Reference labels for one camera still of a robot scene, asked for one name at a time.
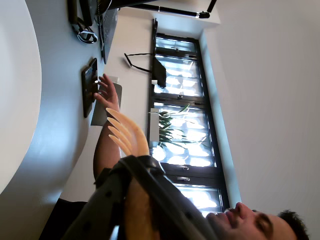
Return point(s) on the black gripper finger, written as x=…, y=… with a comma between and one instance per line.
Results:
x=175, y=212

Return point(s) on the dark gray gripper finger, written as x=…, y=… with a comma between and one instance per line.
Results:
x=105, y=195

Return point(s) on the man's left forearm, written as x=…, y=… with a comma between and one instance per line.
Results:
x=103, y=143

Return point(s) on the man's left hand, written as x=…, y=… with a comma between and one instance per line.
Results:
x=108, y=95

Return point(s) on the black framed window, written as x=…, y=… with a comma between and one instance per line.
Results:
x=195, y=172

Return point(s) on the man in black t-shirt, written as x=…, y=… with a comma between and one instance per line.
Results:
x=250, y=225

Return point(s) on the green potted plant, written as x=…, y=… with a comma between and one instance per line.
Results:
x=172, y=136

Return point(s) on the white plant pot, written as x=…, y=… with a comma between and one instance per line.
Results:
x=153, y=127

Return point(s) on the black smartphone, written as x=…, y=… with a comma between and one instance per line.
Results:
x=87, y=82

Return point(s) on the white round plate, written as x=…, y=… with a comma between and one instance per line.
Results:
x=15, y=100

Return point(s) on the shiny black metal clip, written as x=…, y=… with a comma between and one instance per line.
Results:
x=86, y=37

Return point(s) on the black tripod pole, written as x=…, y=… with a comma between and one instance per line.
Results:
x=175, y=10

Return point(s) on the gray chair with white frame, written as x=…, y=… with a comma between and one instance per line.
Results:
x=100, y=117

